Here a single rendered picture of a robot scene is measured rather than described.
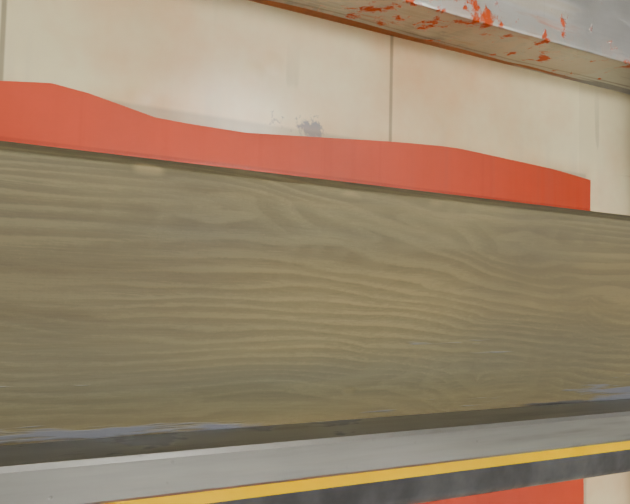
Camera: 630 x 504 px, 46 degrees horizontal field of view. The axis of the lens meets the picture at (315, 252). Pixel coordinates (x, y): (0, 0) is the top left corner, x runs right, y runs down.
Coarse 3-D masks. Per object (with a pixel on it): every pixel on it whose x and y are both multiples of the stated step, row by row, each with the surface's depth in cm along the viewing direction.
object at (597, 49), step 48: (288, 0) 31; (336, 0) 30; (384, 0) 30; (432, 0) 31; (480, 0) 32; (528, 0) 34; (576, 0) 36; (624, 0) 38; (480, 48) 36; (528, 48) 36; (576, 48) 36; (624, 48) 37
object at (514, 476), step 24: (576, 456) 27; (600, 456) 28; (624, 456) 29; (408, 480) 23; (432, 480) 24; (456, 480) 24; (480, 480) 25; (504, 480) 26; (528, 480) 26; (552, 480) 27
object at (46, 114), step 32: (0, 96) 26; (32, 96) 26; (64, 96) 27; (96, 96) 27; (0, 128) 26; (32, 128) 26; (64, 128) 27; (96, 128) 27; (128, 128) 28; (160, 128) 28; (192, 128) 29; (192, 160) 29; (224, 160) 30
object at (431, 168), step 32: (256, 160) 30; (288, 160) 31; (320, 160) 32; (352, 160) 33; (384, 160) 34; (416, 160) 35; (448, 160) 36; (480, 160) 37; (512, 160) 38; (448, 192) 36; (480, 192) 37; (512, 192) 38; (544, 192) 39; (576, 192) 40; (576, 480) 39
